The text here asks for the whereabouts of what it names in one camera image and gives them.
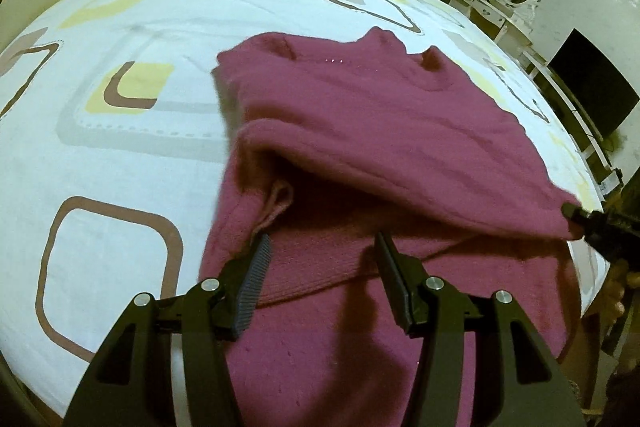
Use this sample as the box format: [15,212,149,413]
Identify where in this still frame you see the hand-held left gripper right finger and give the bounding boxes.
[375,231,586,427]

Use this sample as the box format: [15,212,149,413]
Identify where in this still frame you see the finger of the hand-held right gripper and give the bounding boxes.
[561,202,601,240]

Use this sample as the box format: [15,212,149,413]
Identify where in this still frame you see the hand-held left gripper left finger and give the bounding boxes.
[62,233,273,427]

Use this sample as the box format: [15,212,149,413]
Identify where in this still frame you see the magenta knitted sweater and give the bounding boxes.
[199,27,583,427]

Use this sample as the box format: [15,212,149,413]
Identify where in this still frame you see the person's right hand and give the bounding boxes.
[607,259,640,348]

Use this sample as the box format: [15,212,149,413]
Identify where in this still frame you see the black television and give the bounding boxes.
[547,28,640,138]

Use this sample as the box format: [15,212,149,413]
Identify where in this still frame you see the white television cabinet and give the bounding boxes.
[520,47,626,192]

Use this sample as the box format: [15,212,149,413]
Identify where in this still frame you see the white printed bedsheet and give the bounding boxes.
[0,0,608,413]

